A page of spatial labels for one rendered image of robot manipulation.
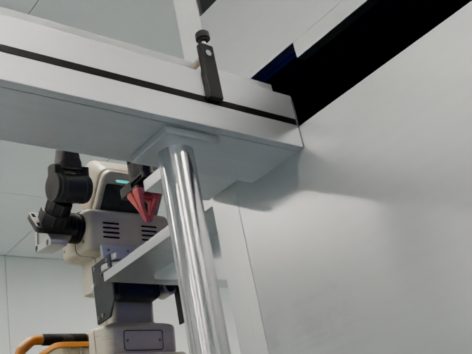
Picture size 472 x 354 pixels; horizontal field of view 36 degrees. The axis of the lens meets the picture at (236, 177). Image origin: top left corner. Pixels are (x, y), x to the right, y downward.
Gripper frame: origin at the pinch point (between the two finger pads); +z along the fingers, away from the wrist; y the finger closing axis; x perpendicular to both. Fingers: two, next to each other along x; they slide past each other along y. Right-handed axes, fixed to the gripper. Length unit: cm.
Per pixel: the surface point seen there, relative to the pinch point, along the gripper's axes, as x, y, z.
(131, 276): -7.1, 1.0, 14.4
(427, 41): -13, 85, 14
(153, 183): -26.4, 39.8, 14.4
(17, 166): 120, -317, -196
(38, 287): 209, -482, -167
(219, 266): -2.9, 24.3, 21.0
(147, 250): -11.4, 14.3, 14.2
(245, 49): -13, 53, -6
